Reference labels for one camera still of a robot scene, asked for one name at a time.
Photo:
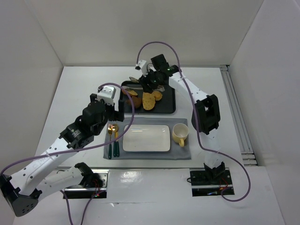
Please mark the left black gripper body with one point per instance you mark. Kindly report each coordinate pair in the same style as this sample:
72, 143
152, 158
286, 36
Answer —
112, 112

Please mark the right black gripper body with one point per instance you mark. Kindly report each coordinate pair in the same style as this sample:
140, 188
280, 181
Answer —
147, 84

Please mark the metal tongs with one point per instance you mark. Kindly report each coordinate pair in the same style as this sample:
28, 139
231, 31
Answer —
132, 84

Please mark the crusty bread slice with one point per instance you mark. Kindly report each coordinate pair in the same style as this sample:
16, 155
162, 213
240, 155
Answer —
132, 93

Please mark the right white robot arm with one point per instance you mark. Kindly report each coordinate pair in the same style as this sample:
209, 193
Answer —
205, 115

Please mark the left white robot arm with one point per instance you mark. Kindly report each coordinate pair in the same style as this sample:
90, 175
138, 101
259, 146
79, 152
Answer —
25, 188

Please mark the round brown bread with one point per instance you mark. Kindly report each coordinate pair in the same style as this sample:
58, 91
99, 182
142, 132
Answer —
137, 101

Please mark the small orange bread roll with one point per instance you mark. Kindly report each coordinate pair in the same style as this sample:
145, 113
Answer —
157, 95

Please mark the seeded bread slice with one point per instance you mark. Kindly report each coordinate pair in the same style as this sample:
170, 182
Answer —
148, 101

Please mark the black baking tray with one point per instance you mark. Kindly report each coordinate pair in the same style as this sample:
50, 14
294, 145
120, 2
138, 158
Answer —
167, 105

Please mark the white rectangular plate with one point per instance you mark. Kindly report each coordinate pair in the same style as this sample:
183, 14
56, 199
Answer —
147, 138

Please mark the yellow mug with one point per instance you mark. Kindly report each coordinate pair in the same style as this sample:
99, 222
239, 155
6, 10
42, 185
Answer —
179, 133

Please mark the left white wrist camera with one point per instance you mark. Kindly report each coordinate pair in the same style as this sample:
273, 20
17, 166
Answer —
106, 93

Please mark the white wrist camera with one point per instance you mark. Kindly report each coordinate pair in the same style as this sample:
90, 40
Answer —
106, 93
142, 65

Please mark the gold fork green handle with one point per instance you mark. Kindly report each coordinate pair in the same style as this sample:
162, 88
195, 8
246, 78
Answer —
110, 131

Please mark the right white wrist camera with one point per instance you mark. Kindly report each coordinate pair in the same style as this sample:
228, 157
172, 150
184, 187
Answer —
142, 65

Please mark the gold spoon green handle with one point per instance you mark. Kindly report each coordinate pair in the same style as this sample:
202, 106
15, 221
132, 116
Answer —
116, 148

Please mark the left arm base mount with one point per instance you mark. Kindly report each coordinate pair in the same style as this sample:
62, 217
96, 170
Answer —
94, 183

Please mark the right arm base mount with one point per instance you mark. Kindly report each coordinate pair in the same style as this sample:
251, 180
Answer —
203, 185

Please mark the aluminium rail frame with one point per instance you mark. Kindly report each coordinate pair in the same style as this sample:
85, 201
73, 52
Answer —
248, 155

